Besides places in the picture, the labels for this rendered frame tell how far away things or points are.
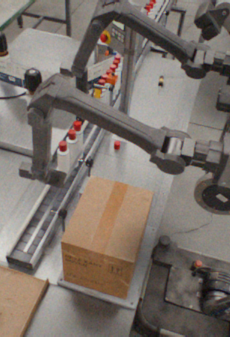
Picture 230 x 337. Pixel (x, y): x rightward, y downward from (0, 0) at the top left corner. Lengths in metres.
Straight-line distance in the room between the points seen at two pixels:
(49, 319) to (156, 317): 0.80
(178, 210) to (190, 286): 0.76
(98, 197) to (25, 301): 0.45
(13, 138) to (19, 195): 0.33
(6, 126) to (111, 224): 0.94
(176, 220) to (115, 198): 1.43
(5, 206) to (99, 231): 0.58
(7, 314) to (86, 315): 0.27
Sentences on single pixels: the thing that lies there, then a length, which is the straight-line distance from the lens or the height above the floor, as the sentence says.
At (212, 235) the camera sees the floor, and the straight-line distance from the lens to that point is 2.66.
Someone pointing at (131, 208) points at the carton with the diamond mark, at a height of 1.12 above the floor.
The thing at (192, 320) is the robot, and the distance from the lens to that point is 2.07.
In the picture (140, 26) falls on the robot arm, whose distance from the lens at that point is 1.30.
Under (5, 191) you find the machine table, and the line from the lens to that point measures 1.70.
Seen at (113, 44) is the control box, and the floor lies 1.31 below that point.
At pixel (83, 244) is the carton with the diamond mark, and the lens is 1.16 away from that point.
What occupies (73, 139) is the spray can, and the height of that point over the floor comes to 1.05.
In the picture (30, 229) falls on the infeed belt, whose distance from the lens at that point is 1.49.
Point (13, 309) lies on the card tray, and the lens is 1.40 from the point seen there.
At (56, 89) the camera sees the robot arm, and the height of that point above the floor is 1.58.
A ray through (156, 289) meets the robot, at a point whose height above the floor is 0.24.
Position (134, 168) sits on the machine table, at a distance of 1.77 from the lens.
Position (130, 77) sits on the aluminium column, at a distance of 1.70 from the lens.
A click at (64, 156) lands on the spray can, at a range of 1.53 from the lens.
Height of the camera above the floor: 2.11
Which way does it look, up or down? 47 degrees down
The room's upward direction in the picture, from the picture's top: 5 degrees clockwise
